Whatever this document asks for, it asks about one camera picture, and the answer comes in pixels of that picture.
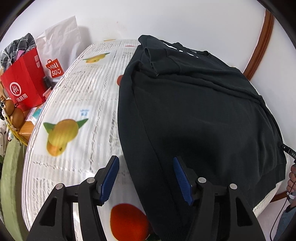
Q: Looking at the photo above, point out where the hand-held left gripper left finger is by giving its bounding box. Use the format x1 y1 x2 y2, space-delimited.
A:
26 155 121 241

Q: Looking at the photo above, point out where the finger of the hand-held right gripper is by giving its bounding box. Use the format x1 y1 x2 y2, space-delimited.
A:
280 143 296 160

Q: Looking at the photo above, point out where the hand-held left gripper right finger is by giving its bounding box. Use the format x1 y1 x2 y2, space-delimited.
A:
173 156 266 241

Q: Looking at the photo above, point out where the black sweatshirt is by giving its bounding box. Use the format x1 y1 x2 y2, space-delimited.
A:
117 35 287 241

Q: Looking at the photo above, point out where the person's right hand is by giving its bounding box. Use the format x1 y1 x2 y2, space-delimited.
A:
286 171 296 193

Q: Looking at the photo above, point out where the person's blue jeans leg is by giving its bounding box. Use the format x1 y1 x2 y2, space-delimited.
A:
274 204 296 241

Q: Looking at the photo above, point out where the fruit print tablecloth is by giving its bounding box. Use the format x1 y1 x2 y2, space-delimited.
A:
22 39 287 241

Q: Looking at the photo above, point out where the wooden cabinet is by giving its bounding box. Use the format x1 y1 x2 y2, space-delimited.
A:
17 122 35 146

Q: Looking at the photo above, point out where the green cloth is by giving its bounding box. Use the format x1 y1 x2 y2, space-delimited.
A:
0 139 31 232

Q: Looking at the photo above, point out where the yellow basket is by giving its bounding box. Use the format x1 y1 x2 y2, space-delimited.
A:
4 113 28 146

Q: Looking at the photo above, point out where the red paper bag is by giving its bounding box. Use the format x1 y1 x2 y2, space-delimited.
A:
0 47 47 110

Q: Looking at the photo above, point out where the white plastic bag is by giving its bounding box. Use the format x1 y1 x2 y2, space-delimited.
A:
36 16 80 82

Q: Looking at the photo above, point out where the grey plaid cloth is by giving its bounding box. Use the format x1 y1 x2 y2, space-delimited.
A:
0 33 36 70

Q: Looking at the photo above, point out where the black cable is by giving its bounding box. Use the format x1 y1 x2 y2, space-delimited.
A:
269 192 295 240

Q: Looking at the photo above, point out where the brown wooden door frame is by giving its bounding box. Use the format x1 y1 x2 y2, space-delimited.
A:
243 9 274 80

